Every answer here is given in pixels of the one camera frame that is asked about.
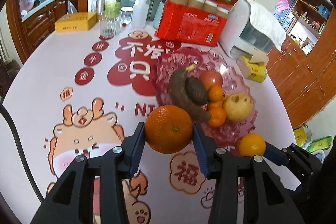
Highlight mandarin orange front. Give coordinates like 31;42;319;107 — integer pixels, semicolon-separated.
238;133;266;157

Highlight mandarin orange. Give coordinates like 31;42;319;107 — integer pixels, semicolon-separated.
145;105;193;154
207;84;223;102
238;133;266;157
207;107;226;127

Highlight yellow pear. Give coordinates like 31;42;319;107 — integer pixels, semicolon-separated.
223;92;253;122

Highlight small mandarin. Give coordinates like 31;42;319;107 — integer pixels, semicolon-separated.
207;100;224;109

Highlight red apple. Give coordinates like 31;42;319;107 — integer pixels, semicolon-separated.
199;71;223;90

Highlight dark avocado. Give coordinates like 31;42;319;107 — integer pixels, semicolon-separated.
185;77;209;106

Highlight overripe brown banana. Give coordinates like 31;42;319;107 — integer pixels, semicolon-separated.
168;64;210;122

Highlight pink glass fruit bowl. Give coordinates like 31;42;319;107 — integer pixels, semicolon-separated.
154;47;257;147

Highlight yellow tissue box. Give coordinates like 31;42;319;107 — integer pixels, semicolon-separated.
236;53;269;83

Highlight white countertop appliance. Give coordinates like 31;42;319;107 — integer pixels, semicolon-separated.
219;0;273;59

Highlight white cloth on appliance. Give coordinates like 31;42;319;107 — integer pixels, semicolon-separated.
246;0;286;51

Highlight red paper cup package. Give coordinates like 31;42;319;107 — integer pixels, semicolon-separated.
155;0;233;47

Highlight yellow tin box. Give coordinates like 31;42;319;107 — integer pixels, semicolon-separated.
55;12;97;33

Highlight clear drinking glass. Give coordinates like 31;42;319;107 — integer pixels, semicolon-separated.
99;14;121;39

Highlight clear bottle green label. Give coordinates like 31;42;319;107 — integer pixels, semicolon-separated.
104;0;122;19

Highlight small glass jar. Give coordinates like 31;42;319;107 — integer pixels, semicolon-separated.
121;6;133;25

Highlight white squeeze bottle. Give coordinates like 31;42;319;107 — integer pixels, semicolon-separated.
131;0;149;29

